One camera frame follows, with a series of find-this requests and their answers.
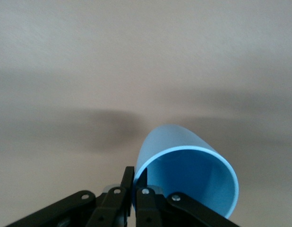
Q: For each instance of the light blue plastic cup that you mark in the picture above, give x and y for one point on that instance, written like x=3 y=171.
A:
x=174 y=142

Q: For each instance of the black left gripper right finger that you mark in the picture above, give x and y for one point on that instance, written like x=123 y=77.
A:
x=147 y=208

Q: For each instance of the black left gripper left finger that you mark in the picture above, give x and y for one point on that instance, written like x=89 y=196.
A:
x=117 y=201

